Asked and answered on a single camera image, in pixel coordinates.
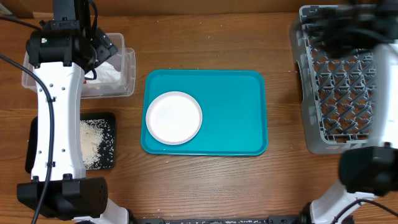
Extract white napkin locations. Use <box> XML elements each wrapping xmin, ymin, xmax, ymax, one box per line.
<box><xmin>87</xmin><ymin>62</ymin><xmax>121</xmax><ymax>89</ymax></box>

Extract pile of white rice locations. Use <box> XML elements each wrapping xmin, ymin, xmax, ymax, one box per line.
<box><xmin>80</xmin><ymin>119</ymin><xmax>114</xmax><ymax>170</ymax></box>

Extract large white plate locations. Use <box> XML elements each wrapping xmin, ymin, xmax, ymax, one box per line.
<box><xmin>145</xmin><ymin>91</ymin><xmax>203</xmax><ymax>146</ymax></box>

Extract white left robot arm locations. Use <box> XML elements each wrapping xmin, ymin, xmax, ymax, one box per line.
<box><xmin>17</xmin><ymin>1</ymin><xmax>134</xmax><ymax>223</ymax></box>

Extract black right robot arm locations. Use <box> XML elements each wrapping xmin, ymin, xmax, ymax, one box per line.
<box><xmin>290</xmin><ymin>1</ymin><xmax>397</xmax><ymax>223</ymax></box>

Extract grey dishwasher rack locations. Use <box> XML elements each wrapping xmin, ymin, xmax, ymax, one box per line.
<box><xmin>289</xmin><ymin>3</ymin><xmax>398</xmax><ymax>154</ymax></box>

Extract clear plastic bin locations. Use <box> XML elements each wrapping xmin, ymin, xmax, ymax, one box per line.
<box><xmin>22</xmin><ymin>33</ymin><xmax>135</xmax><ymax>103</ymax></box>

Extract black tray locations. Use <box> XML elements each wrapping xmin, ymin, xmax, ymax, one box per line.
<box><xmin>24</xmin><ymin>111</ymin><xmax>117</xmax><ymax>174</ymax></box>

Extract teal plastic tray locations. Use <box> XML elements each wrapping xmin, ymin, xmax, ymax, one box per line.
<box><xmin>141</xmin><ymin>69</ymin><xmax>269</xmax><ymax>156</ymax></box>

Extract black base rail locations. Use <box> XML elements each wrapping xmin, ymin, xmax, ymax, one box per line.
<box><xmin>133</xmin><ymin>215</ymin><xmax>309</xmax><ymax>224</ymax></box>

